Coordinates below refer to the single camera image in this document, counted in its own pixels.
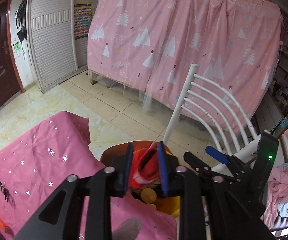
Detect red cloth with white trim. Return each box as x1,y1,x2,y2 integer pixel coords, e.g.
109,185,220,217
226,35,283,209
129,148,161,192

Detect orange plastic half shell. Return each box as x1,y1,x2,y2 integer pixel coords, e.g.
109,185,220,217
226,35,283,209
140,188,157,210

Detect white gloved left hand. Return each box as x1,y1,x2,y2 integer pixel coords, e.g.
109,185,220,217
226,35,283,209
112,217,141,240

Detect white metal chair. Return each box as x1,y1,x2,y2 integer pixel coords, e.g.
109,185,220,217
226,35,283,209
163,63,261,161

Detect pink star tablecloth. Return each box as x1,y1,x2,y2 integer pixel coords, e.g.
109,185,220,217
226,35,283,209
0,111,177,239

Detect orange box lower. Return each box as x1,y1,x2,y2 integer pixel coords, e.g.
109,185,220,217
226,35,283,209
0,218,14,237

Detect pink tree print curtain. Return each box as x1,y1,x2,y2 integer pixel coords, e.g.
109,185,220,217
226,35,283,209
86,0,284,136

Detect white slatted wardrobe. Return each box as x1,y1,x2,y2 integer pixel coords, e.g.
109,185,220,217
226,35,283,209
26,0,98,93

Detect black bags hanging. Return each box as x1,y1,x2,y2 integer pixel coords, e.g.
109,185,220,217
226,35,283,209
16,0,27,42

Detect black cable bundle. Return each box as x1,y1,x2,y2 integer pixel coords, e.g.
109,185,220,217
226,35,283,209
0,179,12,203

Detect colourful wall chart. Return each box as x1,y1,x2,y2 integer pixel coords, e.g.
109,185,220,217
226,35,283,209
73,2,93,40

